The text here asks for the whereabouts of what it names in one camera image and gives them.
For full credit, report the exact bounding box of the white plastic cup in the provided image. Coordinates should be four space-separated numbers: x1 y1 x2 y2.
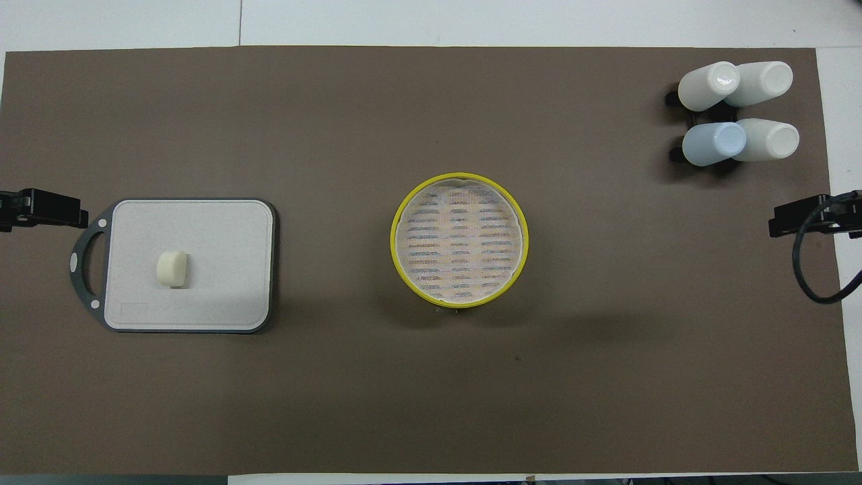
677 61 741 112
724 61 794 108
731 118 801 162

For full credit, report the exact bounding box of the white steamed bun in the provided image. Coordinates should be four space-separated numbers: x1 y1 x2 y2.
156 250 191 289

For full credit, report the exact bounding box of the brown table mat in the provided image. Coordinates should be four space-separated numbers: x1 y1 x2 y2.
0 45 859 476

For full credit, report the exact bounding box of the grey cutting board dark rim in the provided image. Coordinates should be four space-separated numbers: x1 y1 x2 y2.
69 197 278 334

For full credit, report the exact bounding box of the light blue plastic cup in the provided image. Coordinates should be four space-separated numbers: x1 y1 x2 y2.
682 122 748 167

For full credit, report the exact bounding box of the yellow steamer tier white liner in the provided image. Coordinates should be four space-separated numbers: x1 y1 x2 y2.
390 172 530 309

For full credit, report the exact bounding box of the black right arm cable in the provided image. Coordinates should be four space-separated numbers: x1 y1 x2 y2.
792 191 862 305

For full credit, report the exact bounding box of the black cup rack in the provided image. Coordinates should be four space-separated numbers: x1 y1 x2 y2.
665 86 743 166

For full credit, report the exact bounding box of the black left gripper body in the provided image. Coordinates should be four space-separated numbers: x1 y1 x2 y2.
0 189 34 234

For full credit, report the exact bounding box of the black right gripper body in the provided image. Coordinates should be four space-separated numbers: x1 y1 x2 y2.
832 191 862 238

